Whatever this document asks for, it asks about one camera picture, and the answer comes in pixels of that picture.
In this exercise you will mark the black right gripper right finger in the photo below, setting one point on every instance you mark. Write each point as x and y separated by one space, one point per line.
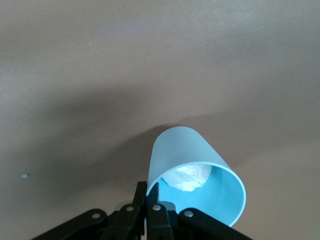
160 220

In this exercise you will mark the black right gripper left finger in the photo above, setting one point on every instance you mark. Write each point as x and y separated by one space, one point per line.
125 220

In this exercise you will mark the blue cup holding paper wad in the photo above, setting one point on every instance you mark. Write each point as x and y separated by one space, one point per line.
182 150

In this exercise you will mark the crumpled white paper wad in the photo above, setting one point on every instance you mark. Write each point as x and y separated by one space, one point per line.
186 177

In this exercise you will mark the brown table cover cloth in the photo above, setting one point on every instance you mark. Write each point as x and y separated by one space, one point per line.
125 75

